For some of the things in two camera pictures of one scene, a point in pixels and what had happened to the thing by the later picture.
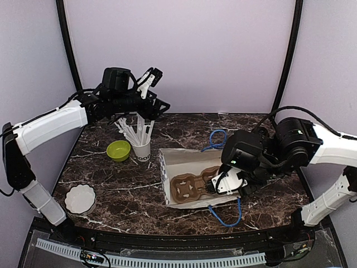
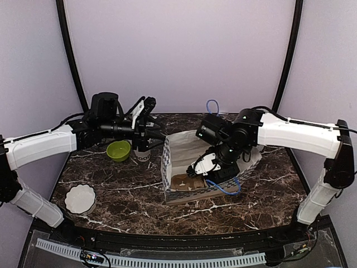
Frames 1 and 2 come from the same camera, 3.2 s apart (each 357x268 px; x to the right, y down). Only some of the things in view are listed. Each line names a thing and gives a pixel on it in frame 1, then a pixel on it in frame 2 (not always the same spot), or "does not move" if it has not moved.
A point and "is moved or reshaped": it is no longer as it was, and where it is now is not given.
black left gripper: (153, 114) -> (141, 142)
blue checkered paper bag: (173, 162) -> (182, 149)
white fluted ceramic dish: (80, 199) does not move
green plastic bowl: (119, 151) does not move
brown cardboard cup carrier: (186, 188) is moved or reshaped
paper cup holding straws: (142, 153) does not move
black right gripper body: (244, 192) -> (226, 175)
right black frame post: (298, 8) does not move
